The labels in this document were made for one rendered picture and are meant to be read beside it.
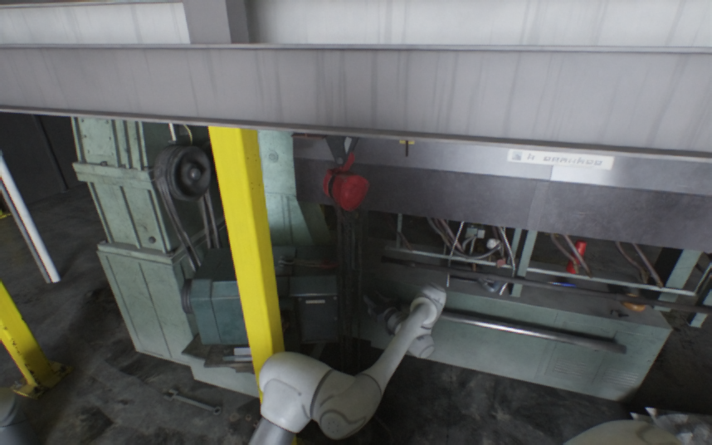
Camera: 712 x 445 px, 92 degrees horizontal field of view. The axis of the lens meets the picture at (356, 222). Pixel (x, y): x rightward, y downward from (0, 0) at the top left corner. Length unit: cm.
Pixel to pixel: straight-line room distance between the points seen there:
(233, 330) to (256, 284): 78
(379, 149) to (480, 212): 63
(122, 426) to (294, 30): 223
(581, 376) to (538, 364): 24
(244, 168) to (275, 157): 111
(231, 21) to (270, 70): 14
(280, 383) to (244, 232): 46
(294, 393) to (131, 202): 152
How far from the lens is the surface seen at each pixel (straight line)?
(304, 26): 141
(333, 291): 178
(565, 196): 197
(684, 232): 222
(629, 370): 262
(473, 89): 88
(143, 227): 223
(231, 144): 105
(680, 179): 210
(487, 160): 187
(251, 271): 122
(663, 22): 139
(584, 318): 232
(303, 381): 99
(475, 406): 241
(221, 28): 102
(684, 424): 256
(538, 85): 89
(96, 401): 278
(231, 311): 191
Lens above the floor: 189
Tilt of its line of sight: 27 degrees down
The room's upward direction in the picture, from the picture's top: straight up
